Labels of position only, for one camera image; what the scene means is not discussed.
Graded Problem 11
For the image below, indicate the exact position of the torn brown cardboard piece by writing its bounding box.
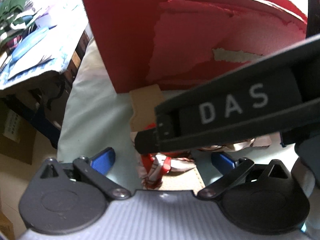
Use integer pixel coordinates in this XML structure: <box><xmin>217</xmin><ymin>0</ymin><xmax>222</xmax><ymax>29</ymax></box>
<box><xmin>129</xmin><ymin>85</ymin><xmax>165</xmax><ymax>132</ymax></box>

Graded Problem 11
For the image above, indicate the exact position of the cartoon print bed sheet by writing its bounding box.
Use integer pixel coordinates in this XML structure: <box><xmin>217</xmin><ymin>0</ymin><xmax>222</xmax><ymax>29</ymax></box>
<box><xmin>57</xmin><ymin>38</ymin><xmax>298</xmax><ymax>193</ymax></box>

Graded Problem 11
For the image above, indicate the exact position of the red cardboard box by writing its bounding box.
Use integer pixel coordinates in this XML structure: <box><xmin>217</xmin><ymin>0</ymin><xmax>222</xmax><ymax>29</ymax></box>
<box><xmin>82</xmin><ymin>0</ymin><xmax>307</xmax><ymax>93</ymax></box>

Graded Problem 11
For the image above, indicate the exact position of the blue white checked cloth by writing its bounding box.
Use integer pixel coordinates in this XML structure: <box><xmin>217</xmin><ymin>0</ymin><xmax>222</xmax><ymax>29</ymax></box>
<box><xmin>1</xmin><ymin>51</ymin><xmax>73</xmax><ymax>90</ymax></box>

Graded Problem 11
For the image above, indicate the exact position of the blue glasses case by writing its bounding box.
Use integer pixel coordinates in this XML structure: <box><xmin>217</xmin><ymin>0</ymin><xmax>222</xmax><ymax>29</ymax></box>
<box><xmin>11</xmin><ymin>27</ymin><xmax>49</xmax><ymax>62</ymax></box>

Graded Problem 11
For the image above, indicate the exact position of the pile of clothes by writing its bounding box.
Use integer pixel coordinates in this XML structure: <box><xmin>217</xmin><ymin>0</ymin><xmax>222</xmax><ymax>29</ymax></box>
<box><xmin>1</xmin><ymin>0</ymin><xmax>49</xmax><ymax>47</ymax></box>

